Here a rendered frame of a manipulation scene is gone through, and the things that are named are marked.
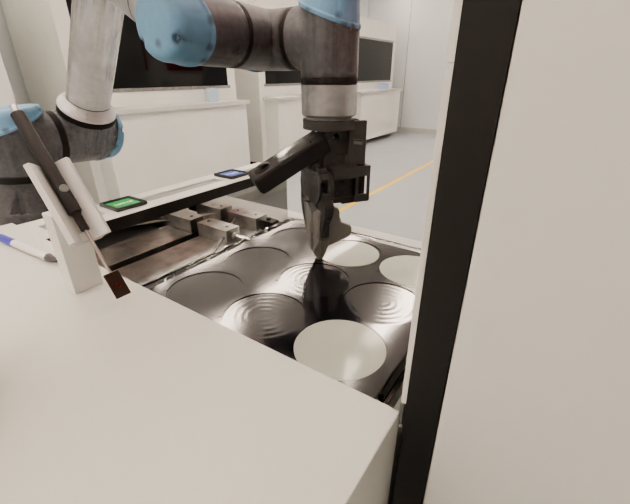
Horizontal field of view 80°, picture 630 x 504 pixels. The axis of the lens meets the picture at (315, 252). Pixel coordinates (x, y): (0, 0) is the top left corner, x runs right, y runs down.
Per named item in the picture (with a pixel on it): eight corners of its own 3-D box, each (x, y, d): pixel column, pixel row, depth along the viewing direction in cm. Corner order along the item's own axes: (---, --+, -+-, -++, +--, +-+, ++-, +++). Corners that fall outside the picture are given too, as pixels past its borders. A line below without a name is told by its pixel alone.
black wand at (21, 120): (2, 109, 34) (4, 101, 33) (20, 108, 35) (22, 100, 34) (114, 300, 35) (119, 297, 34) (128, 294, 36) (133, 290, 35)
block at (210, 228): (240, 239, 73) (239, 224, 71) (227, 245, 70) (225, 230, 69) (211, 230, 77) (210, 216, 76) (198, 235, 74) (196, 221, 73)
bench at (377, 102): (399, 135, 793) (409, 24, 708) (358, 147, 659) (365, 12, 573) (354, 131, 848) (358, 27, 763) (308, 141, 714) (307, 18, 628)
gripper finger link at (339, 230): (354, 261, 60) (356, 205, 56) (319, 268, 58) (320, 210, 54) (345, 253, 62) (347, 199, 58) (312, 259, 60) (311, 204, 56)
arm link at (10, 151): (-20, 172, 79) (-44, 103, 74) (49, 163, 90) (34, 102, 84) (4, 181, 73) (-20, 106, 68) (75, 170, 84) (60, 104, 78)
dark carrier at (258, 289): (466, 267, 59) (467, 264, 59) (364, 417, 33) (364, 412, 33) (292, 223, 77) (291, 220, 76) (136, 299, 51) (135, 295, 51)
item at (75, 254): (127, 291, 39) (95, 161, 33) (89, 308, 36) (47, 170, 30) (96, 275, 42) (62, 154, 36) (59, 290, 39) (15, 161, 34)
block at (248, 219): (267, 226, 79) (266, 213, 77) (256, 231, 76) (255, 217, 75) (239, 219, 83) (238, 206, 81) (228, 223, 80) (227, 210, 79)
